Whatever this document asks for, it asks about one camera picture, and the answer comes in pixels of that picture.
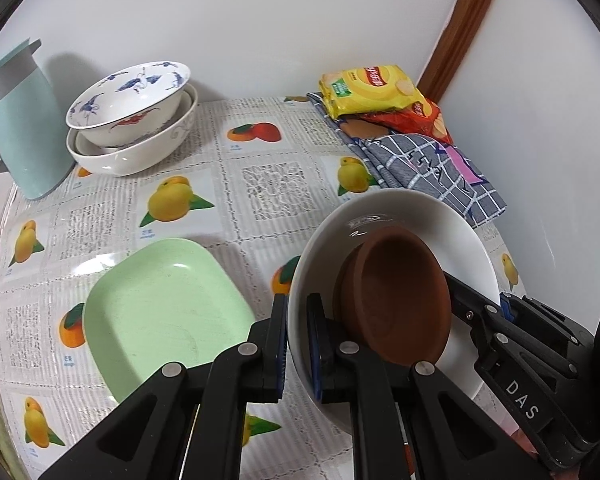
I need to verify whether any orange chip bag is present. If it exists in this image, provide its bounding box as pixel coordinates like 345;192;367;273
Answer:
365;99;453;145

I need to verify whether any plain white bowl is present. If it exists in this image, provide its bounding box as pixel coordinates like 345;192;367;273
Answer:
286;189;501;436

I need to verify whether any white bowl with grey scrolls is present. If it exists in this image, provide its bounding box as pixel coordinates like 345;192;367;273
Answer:
66;82;200;177

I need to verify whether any blue and red patterned bowl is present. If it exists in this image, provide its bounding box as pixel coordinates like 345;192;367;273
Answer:
65;60;192;148

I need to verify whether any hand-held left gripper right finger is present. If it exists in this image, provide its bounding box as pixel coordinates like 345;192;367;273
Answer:
306;292;551;480

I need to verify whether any yellow chip bag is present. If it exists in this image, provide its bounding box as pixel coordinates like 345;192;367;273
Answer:
319;64;425;120

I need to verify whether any brown packet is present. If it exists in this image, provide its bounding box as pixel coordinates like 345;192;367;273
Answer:
340;116;392;140

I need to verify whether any brown bowl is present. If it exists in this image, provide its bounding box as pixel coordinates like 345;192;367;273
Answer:
332;226;452;367

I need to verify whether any fruit print tablecloth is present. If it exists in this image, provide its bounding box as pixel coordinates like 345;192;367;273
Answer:
0;95;531;480

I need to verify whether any grey checked cloth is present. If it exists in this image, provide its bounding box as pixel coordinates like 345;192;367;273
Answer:
307;92;508;228

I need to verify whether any green plate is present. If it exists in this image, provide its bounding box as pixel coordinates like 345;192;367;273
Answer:
82;238;257;405

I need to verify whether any wooden door frame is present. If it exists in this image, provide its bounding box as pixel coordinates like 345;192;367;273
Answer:
416;0;508;106

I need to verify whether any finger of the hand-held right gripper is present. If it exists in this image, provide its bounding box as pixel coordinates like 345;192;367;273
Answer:
499;292;595;358
442;270;512;348

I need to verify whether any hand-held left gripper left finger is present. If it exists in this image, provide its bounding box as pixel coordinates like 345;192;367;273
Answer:
39;292;288;480

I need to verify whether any light blue jug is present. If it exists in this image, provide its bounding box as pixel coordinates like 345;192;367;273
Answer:
0;39;76;201

